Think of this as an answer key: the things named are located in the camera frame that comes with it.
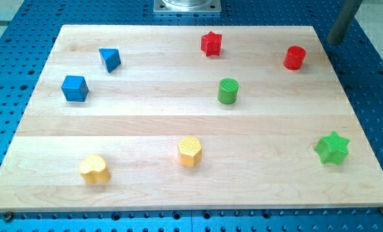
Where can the green star block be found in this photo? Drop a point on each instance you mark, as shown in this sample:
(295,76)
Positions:
(332,148)

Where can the red star block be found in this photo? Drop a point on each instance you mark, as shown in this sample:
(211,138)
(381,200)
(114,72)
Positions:
(211,44)

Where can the yellow hexagon block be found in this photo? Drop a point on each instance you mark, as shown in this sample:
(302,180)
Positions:
(189,151)

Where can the green cylinder block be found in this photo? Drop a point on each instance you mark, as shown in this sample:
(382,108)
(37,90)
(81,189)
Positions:
(227,92)

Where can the wooden board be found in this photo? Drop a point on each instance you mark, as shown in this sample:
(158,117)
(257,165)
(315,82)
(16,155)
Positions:
(256,153)

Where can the blue triangle block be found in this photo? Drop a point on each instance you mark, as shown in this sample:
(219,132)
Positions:
(110,58)

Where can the yellow heart block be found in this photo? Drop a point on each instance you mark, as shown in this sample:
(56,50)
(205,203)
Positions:
(94,169)

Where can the blue cube block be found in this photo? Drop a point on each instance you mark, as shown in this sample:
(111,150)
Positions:
(75,88)

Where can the red cylinder block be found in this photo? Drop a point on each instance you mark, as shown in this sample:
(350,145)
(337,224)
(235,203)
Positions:
(294,57)

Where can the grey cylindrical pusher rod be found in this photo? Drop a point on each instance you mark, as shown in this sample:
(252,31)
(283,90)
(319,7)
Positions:
(343,22)

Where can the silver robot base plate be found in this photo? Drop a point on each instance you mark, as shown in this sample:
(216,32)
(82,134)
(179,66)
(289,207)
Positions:
(187,6)

